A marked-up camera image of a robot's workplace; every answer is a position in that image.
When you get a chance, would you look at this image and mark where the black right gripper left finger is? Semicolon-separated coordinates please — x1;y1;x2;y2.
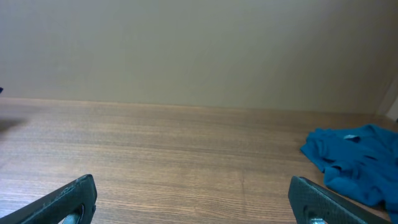
1;174;97;224

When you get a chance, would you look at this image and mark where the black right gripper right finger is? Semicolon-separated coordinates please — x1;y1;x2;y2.
288;176;390;224

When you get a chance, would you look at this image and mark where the blue polo shirt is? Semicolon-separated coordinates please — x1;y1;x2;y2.
300;124;397;223

